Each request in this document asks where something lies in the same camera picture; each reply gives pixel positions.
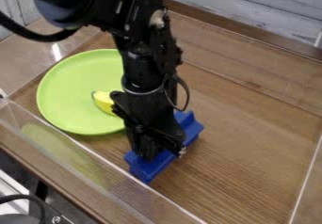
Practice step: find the blue plastic block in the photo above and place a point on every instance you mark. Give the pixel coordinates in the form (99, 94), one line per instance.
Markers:
(146, 170)

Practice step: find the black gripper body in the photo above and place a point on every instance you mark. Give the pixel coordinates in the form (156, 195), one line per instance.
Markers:
(148, 111)

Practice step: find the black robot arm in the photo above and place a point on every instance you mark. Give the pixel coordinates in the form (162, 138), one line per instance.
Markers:
(140, 25)

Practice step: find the yellow half-moon object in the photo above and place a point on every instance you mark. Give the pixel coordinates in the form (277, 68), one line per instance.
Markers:
(103, 102)

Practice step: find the green round plate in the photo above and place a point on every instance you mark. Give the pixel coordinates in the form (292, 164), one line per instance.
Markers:
(65, 92)

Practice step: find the clear acrylic tray wall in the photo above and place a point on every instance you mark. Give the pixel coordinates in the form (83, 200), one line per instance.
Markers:
(250, 172)

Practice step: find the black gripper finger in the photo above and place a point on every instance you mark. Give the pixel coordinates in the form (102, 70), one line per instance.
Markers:
(182, 152)
(148, 149)

